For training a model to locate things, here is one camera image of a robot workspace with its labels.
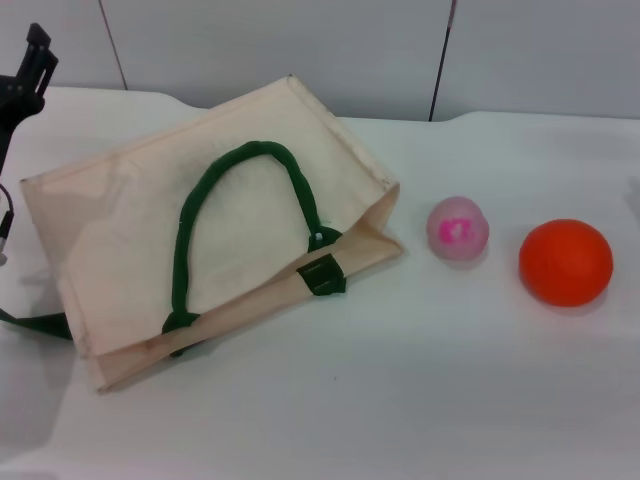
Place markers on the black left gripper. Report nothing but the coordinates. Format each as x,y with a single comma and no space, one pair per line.
12,107

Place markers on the pink round pastry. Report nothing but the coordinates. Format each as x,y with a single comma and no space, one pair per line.
457,230

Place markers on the orange round fruit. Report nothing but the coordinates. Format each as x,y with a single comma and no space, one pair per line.
565,262

